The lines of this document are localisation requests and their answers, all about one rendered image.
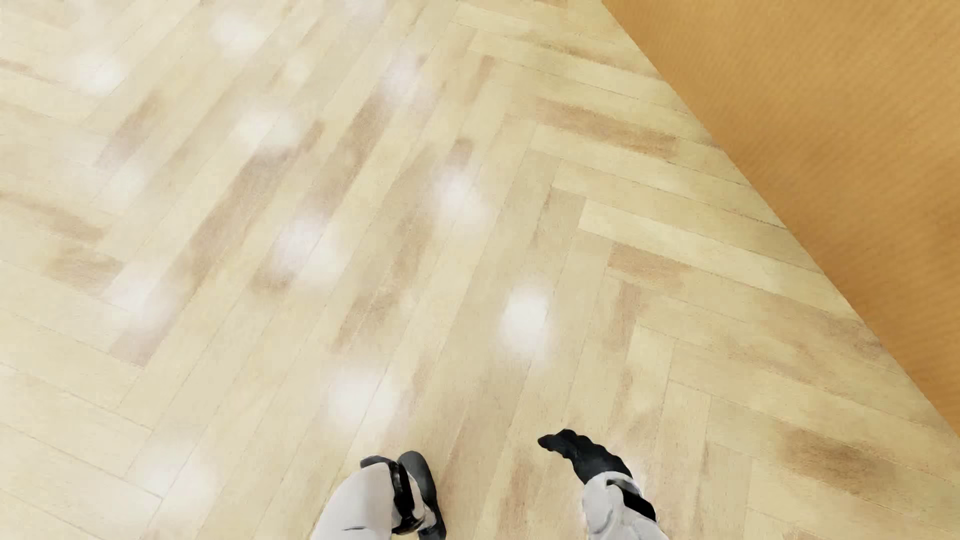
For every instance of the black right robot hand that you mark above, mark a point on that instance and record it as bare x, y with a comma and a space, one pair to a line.
589, 456

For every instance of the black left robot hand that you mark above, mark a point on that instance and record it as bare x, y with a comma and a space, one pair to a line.
424, 480

